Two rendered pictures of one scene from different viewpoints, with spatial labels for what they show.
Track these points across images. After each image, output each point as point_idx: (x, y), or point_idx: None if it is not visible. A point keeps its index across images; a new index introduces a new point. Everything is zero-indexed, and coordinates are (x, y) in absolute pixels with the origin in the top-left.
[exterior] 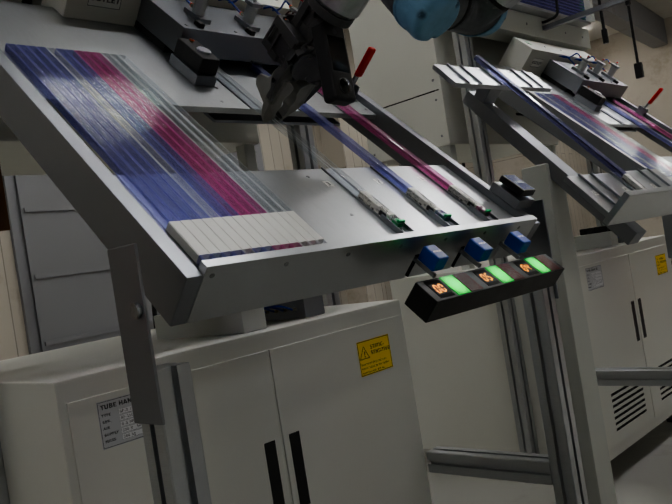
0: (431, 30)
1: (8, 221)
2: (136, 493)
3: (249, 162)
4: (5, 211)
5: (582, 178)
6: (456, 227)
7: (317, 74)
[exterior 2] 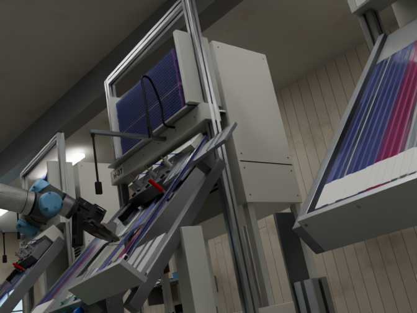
0: (28, 234)
1: (169, 268)
2: None
3: (246, 215)
4: (168, 264)
5: (109, 264)
6: (60, 307)
7: (92, 228)
